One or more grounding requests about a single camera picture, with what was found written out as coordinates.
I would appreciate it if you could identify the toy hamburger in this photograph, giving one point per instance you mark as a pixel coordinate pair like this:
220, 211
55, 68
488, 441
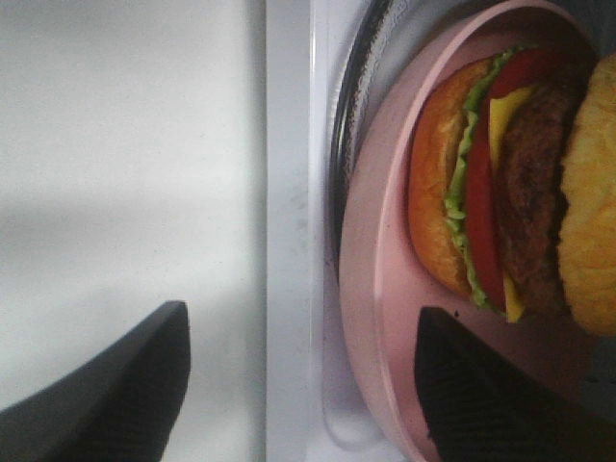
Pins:
511, 198

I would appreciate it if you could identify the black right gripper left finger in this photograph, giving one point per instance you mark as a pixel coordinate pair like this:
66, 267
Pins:
120, 406

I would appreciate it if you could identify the glass microwave turntable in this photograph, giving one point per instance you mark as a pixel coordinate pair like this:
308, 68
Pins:
375, 30

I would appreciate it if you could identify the pink round plate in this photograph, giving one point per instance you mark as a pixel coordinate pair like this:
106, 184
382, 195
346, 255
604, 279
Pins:
383, 286

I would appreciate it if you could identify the white microwave oven body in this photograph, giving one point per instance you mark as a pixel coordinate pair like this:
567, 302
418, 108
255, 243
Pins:
314, 408

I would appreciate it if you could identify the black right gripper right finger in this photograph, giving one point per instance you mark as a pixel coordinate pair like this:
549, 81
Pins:
479, 407

